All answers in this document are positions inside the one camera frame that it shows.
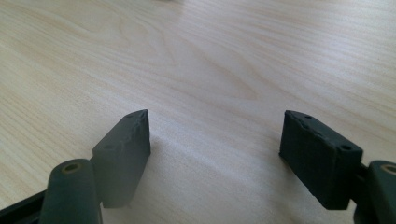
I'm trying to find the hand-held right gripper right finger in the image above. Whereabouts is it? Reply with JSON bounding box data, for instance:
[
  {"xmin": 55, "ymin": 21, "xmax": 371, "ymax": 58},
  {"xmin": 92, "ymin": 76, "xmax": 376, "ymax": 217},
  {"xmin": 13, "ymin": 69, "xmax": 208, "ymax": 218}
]
[{"xmin": 278, "ymin": 109, "xmax": 364, "ymax": 211}]

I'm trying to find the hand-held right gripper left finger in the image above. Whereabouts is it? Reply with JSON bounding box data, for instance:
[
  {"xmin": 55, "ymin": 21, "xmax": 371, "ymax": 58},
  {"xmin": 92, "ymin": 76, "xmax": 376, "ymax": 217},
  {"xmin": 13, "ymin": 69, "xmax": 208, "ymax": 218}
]
[{"xmin": 91, "ymin": 108, "xmax": 152, "ymax": 209}]

